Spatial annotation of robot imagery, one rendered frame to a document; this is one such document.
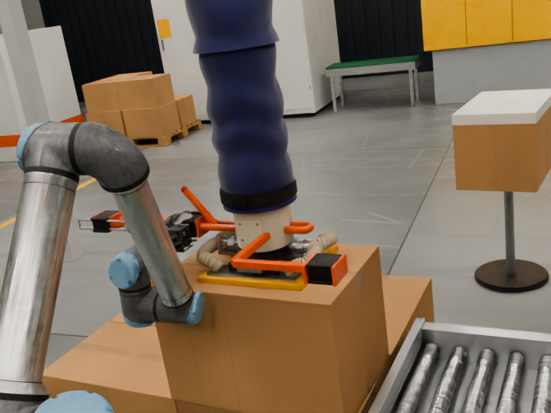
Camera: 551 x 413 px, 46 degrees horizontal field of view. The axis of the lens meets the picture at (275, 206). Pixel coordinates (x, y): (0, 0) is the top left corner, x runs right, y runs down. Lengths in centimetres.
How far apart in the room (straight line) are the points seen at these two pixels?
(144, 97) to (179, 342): 694
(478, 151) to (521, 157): 21
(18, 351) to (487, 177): 260
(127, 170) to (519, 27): 776
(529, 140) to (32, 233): 252
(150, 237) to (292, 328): 48
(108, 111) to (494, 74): 510
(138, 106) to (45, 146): 743
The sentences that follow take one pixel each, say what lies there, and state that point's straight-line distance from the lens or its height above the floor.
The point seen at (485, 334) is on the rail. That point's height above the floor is 60.
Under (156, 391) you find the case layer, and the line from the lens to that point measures 226.
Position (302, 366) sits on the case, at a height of 74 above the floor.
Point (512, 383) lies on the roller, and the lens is 210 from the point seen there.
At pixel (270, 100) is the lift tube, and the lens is 178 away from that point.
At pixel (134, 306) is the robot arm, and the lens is 185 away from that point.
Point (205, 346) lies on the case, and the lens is 200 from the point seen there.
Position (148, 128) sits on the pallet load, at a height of 26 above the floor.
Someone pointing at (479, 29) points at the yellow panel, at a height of 94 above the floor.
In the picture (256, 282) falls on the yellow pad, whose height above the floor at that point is 96.
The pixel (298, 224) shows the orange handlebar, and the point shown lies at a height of 108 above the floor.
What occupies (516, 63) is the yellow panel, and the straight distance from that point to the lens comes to 900.
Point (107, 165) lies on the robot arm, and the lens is 143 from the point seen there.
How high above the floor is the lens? 172
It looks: 18 degrees down
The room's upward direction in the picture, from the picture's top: 8 degrees counter-clockwise
